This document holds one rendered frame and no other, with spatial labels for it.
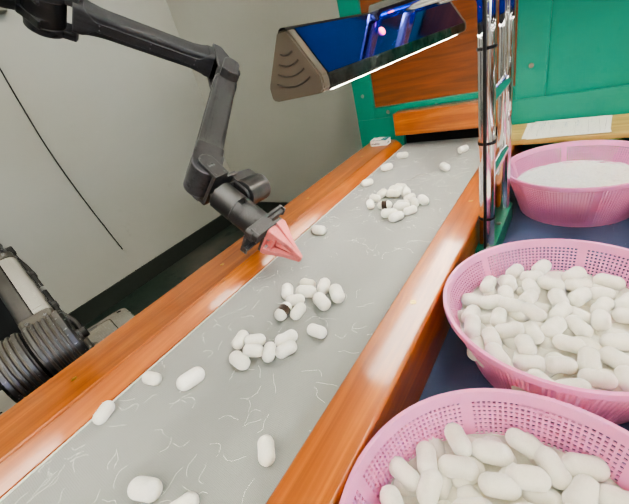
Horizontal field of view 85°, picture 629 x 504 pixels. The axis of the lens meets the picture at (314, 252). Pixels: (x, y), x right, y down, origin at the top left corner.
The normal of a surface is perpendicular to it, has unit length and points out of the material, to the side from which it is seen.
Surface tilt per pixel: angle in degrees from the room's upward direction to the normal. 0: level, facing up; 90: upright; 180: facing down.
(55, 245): 90
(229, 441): 0
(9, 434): 0
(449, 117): 90
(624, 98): 90
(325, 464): 0
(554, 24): 90
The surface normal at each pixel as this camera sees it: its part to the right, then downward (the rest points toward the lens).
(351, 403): -0.24, -0.84
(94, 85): 0.81, 0.10
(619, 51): -0.55, 0.53
